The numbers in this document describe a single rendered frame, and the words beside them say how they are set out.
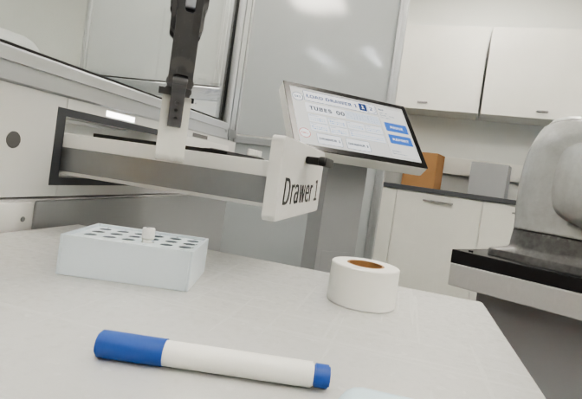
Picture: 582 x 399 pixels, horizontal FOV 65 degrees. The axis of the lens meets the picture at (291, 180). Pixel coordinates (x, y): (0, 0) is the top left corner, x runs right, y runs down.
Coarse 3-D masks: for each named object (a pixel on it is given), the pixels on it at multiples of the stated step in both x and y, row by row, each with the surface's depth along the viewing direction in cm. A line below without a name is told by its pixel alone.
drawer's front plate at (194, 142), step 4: (188, 140) 100; (192, 140) 102; (196, 140) 104; (200, 140) 106; (204, 140) 109; (188, 144) 101; (192, 144) 103; (196, 144) 104; (200, 144) 106; (204, 144) 109; (208, 144) 111; (212, 144) 113; (216, 144) 115; (220, 144) 118; (216, 148) 115; (220, 148) 118; (224, 148) 121; (228, 148) 123
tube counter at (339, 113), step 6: (336, 108) 163; (336, 114) 161; (342, 114) 162; (348, 114) 164; (354, 114) 165; (360, 114) 166; (360, 120) 164; (366, 120) 166; (372, 120) 167; (378, 120) 168
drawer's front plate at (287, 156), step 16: (272, 144) 57; (288, 144) 59; (304, 144) 68; (272, 160) 57; (288, 160) 60; (304, 160) 69; (272, 176) 57; (288, 176) 61; (304, 176) 71; (320, 176) 84; (272, 192) 57; (272, 208) 57; (288, 208) 64; (304, 208) 74
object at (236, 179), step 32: (64, 160) 67; (96, 160) 65; (128, 160) 64; (160, 160) 63; (192, 160) 62; (224, 160) 61; (256, 160) 60; (192, 192) 62; (224, 192) 61; (256, 192) 60
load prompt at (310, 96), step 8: (304, 96) 160; (312, 96) 162; (320, 96) 164; (328, 96) 166; (328, 104) 163; (336, 104) 165; (344, 104) 166; (352, 104) 168; (360, 104) 170; (368, 104) 172; (368, 112) 169; (376, 112) 171
